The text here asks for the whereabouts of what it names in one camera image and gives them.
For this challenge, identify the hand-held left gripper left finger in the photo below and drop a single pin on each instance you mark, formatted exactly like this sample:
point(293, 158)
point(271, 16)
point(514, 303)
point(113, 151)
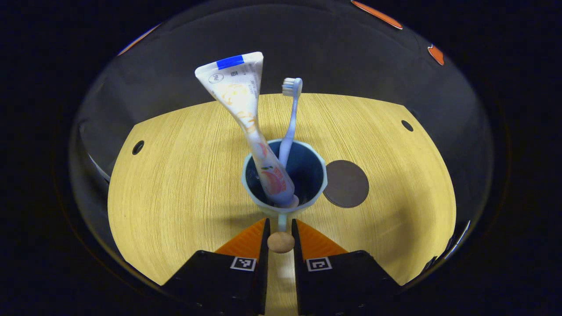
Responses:
point(263, 263)

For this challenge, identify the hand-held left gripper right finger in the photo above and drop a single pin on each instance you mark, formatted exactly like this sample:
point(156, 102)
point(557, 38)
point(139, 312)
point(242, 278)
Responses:
point(297, 263)

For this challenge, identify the dark round coaster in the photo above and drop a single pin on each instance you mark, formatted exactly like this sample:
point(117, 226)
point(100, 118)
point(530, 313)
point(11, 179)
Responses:
point(347, 184)

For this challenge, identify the white toothbrush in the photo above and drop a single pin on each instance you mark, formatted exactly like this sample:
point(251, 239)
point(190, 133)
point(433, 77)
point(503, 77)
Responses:
point(292, 118)

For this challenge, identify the white toothpaste tube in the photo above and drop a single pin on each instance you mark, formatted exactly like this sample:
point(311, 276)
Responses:
point(239, 92)

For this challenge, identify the black backdrop cloth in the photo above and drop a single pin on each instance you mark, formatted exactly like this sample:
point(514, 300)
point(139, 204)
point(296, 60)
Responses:
point(329, 52)

